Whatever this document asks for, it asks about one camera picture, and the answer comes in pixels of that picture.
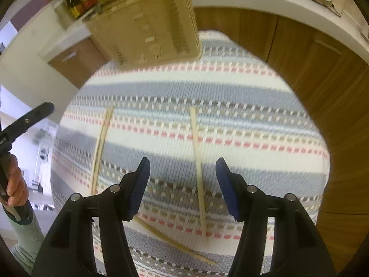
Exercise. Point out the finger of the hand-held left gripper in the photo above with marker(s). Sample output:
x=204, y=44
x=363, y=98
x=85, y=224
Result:
x=26, y=121

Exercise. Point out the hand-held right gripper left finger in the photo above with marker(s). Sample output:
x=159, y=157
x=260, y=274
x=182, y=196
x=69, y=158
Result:
x=139, y=184

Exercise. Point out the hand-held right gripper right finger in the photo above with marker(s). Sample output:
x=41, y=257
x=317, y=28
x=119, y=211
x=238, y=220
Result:
x=227, y=187

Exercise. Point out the wooden chopstick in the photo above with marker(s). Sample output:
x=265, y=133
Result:
x=198, y=161
x=178, y=245
x=101, y=144

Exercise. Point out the yellow plastic utensil basket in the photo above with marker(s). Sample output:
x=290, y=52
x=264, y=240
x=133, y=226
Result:
x=144, y=34

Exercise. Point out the person's left hand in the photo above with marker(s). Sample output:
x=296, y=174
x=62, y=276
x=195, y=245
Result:
x=17, y=181

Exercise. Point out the striped woven tablecloth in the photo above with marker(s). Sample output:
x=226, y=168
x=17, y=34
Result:
x=230, y=121

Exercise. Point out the white canister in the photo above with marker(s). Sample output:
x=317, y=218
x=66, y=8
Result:
x=63, y=14

